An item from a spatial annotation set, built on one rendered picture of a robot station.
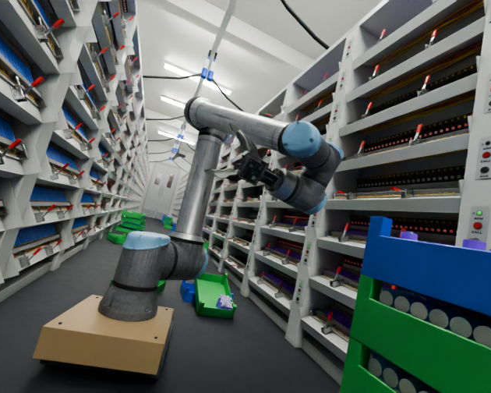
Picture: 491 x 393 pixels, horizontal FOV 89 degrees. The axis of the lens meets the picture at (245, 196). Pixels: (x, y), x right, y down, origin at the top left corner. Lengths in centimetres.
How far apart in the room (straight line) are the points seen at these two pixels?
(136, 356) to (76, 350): 15
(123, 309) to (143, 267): 13
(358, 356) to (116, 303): 74
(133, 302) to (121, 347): 15
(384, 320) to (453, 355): 7
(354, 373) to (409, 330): 10
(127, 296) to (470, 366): 84
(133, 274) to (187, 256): 21
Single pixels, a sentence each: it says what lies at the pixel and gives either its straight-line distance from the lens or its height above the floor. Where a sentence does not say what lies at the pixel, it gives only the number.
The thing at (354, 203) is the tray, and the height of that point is 71.
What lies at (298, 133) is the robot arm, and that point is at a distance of 66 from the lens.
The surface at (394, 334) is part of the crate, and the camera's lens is 35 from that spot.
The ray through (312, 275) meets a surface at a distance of 134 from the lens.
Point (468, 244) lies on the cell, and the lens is 35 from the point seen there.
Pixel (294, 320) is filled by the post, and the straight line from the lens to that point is 141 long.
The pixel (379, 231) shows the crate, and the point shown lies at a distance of 37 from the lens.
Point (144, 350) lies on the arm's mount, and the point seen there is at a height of 12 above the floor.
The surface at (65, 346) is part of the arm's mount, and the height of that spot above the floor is 10.
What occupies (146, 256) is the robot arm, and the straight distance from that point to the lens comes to 91.
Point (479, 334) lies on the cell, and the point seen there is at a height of 46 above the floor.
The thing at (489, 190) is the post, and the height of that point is 75.
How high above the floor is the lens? 51
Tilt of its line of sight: 7 degrees up
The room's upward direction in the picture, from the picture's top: 13 degrees clockwise
